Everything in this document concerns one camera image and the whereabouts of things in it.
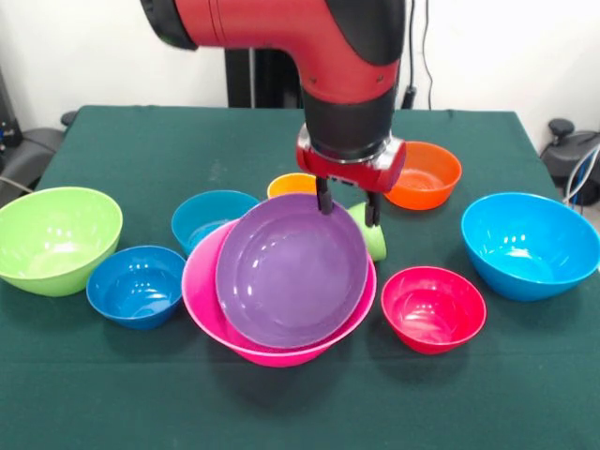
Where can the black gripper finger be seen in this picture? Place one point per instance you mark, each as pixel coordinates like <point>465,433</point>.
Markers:
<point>324,197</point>
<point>372,208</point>

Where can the green cup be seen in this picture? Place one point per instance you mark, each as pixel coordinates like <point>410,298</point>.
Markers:
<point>376,244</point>

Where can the large green bowl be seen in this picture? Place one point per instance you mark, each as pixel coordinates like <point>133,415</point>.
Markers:
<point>56,244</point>

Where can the purple bowl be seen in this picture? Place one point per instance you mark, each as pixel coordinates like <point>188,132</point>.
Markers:
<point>290,272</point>

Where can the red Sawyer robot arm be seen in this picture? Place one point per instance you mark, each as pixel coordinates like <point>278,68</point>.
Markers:
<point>290,28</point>

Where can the large pink bowl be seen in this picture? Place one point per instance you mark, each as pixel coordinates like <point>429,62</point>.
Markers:
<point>281,356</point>

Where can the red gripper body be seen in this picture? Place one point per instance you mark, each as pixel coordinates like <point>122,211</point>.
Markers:
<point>356,175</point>

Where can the orange bowl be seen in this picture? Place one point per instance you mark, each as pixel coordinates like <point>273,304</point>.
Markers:
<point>433,187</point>

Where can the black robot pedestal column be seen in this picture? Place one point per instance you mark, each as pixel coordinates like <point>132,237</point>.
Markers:
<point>262,79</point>

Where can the large light blue bowl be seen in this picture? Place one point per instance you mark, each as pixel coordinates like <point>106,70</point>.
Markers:
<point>525,253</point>

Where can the small crimson bowl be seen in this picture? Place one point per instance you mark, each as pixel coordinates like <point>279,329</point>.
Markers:
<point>431,309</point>

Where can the dark green table cloth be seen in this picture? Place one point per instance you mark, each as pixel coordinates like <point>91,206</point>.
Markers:
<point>328,403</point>

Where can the orange cup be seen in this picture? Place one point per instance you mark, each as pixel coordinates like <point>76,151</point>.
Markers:
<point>290,185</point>

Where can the black equipment rack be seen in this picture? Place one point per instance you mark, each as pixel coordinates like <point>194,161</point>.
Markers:
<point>5,122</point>

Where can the translucent blue ribbed bowl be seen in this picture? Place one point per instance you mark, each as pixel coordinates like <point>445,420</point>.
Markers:
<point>197,220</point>

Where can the small dark blue bowl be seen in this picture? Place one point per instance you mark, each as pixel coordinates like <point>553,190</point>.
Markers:
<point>136,290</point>

